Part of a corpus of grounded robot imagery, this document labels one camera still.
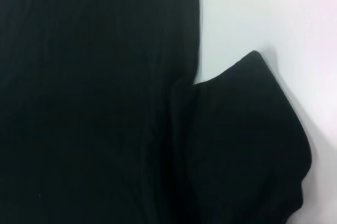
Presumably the black t-shirt with FREE print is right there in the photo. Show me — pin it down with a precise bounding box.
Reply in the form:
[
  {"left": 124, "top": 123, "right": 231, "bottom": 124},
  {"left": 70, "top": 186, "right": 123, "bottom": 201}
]
[{"left": 0, "top": 0, "right": 313, "bottom": 224}]

